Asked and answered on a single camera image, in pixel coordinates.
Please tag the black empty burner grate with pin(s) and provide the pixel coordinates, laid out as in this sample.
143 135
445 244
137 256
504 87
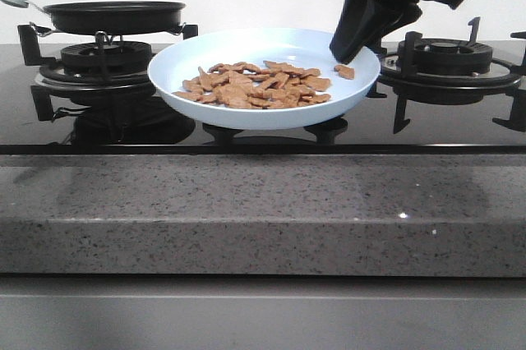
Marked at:
515 121

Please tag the light blue plate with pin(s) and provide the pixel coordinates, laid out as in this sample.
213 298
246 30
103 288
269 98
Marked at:
301 48

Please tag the brown meat pieces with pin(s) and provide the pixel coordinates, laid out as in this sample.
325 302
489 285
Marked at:
244 85

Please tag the black burner without pan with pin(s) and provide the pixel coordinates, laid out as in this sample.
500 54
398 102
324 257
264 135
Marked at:
448 65

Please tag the black frying pan mint handle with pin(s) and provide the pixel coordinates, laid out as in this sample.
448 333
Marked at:
113 17

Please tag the black burner under pan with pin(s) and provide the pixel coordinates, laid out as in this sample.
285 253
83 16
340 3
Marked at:
119 67

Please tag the black glass gas cooktop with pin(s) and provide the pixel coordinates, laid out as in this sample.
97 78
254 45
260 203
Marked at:
392 119

